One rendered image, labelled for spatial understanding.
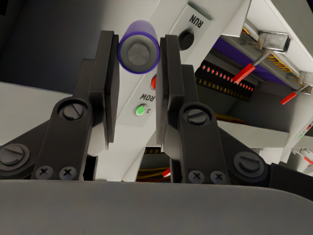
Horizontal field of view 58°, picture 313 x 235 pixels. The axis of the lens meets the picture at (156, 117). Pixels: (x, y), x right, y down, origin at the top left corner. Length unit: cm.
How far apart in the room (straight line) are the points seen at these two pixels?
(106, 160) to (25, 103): 11
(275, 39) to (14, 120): 34
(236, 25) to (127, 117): 13
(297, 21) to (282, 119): 49
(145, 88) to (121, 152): 8
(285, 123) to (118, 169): 63
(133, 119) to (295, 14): 25
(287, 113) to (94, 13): 70
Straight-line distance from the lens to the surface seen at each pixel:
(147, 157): 79
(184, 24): 25
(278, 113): 89
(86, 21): 28
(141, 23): 16
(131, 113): 27
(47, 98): 23
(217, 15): 28
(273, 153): 88
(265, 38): 45
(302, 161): 159
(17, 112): 23
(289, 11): 40
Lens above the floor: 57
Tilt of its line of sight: 19 degrees up
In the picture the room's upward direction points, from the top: 146 degrees counter-clockwise
